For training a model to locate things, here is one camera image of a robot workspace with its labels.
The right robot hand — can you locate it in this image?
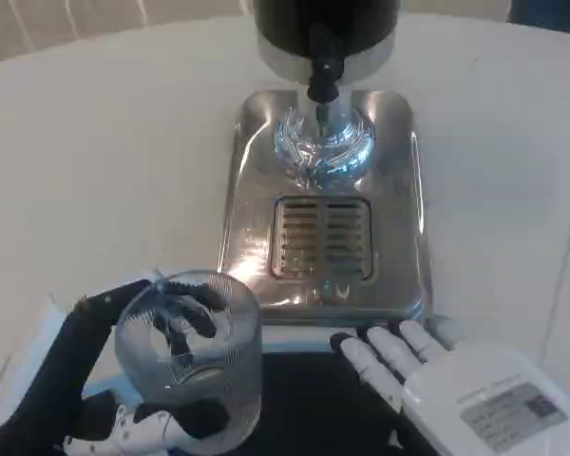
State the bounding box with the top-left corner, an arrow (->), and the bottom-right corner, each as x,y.
330,315 -> 570,456

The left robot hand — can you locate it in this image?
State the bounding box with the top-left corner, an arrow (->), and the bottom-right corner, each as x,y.
0,278 -> 233,456

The clear ribbed glass cup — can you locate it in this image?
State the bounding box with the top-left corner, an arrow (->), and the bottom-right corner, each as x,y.
114,269 -> 263,447

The slotted drain grid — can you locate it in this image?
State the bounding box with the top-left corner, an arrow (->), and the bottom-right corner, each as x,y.
268,195 -> 375,281

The steel drip tray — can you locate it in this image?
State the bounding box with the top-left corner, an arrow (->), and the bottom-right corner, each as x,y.
217,88 -> 428,327

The black dispenser tap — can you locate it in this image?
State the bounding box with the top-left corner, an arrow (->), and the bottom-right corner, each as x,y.
305,23 -> 343,105

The black drink dispenser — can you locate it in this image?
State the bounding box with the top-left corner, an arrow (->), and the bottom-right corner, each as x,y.
252,0 -> 399,91

